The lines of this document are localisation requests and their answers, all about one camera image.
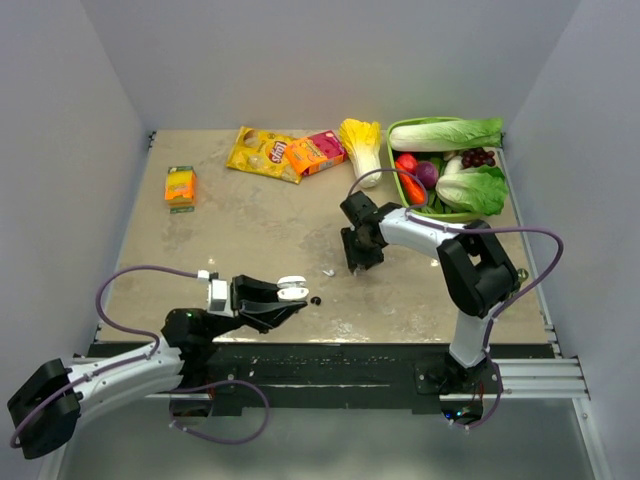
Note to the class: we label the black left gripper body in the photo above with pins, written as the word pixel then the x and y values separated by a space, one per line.
pixel 235 312

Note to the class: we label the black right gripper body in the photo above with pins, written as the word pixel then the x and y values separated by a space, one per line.
pixel 358 251

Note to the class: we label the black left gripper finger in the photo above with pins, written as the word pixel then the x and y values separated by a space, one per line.
pixel 264 317
pixel 248 288

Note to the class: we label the white earbud charging case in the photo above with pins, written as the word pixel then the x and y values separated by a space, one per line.
pixel 292 288

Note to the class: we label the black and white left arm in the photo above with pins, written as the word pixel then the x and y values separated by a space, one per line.
pixel 57 397

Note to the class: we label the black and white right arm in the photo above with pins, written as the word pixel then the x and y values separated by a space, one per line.
pixel 478 273

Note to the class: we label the orange red pepper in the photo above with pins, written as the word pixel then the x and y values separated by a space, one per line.
pixel 415 194

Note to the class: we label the green plastic basket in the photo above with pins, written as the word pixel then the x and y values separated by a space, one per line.
pixel 434 207

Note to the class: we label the red apple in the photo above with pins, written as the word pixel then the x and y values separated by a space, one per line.
pixel 406 162

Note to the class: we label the purple red onion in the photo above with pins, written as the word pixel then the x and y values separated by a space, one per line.
pixel 427 173

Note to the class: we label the orange pink snack box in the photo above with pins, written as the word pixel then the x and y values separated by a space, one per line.
pixel 315 153

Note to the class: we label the yellow white napa cabbage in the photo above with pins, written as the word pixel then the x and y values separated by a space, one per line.
pixel 362 141

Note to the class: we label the orange yellow sponge pack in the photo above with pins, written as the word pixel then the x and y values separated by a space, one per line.
pixel 180 189

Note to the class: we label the green leafy bok choy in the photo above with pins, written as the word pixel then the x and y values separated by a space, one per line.
pixel 480 190

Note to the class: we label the yellow chips bag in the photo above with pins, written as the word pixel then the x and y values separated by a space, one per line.
pixel 262 152

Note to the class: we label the purple grapes bunch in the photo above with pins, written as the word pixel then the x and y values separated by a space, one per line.
pixel 477 157

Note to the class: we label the long green white cabbage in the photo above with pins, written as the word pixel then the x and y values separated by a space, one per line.
pixel 440 134

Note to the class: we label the green glass bottle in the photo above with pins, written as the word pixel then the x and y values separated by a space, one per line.
pixel 523 276

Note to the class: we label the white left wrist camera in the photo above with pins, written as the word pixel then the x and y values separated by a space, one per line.
pixel 218 294

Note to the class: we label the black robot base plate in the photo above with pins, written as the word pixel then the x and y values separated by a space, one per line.
pixel 414 377

